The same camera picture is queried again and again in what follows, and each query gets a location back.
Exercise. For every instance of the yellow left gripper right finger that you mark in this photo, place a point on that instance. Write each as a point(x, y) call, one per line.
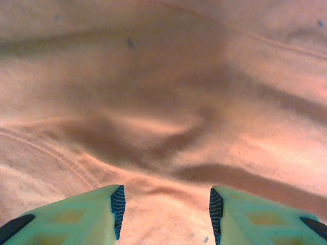
point(255, 222)

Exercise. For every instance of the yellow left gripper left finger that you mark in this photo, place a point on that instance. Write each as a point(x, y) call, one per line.
point(76, 219)

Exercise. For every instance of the orange t-shirt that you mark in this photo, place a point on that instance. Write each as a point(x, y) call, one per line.
point(163, 89)

